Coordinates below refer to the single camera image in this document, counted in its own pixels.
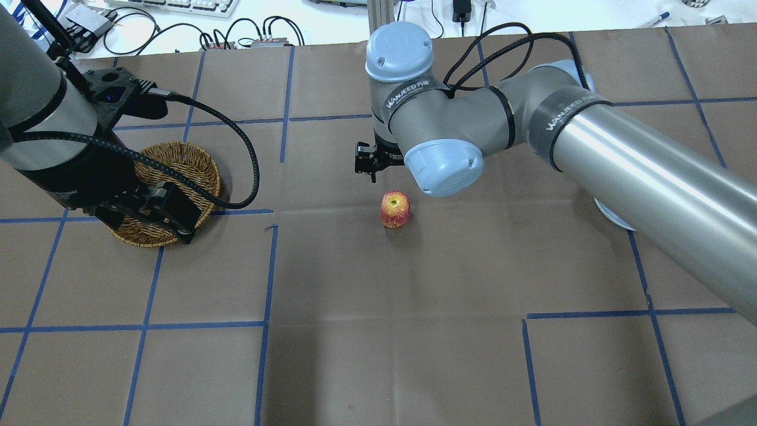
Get grey electronics box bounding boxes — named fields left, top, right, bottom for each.
left=64, top=3, right=114, bottom=38

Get black cables on desk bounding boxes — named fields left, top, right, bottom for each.
left=103, top=7, right=306, bottom=55

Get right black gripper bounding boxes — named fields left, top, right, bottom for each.
left=354, top=132, right=405, bottom=183

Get woven wicker basket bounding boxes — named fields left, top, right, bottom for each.
left=109, top=142, right=222, bottom=248

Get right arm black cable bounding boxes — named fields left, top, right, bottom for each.
left=442, top=22, right=595, bottom=98

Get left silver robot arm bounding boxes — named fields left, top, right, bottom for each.
left=2, top=9, right=201, bottom=244

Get black power adapter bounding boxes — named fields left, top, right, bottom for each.
left=452, top=0, right=473, bottom=24

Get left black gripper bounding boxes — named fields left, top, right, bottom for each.
left=83, top=68, right=200, bottom=246

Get aluminium frame post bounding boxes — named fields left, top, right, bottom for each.
left=367, top=0, right=396, bottom=35

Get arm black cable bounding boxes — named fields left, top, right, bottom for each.
left=442, top=22, right=595, bottom=98
left=12, top=88, right=261, bottom=211

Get white keyboard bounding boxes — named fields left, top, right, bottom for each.
left=103, top=1, right=241, bottom=18

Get light blue plate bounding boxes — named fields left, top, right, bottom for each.
left=594, top=198, right=635, bottom=232

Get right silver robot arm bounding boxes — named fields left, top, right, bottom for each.
left=355, top=22, right=756, bottom=322

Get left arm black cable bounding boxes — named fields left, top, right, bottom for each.
left=12, top=88, right=261, bottom=211

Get red yellow apple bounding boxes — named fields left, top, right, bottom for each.
left=380, top=191, right=411, bottom=228

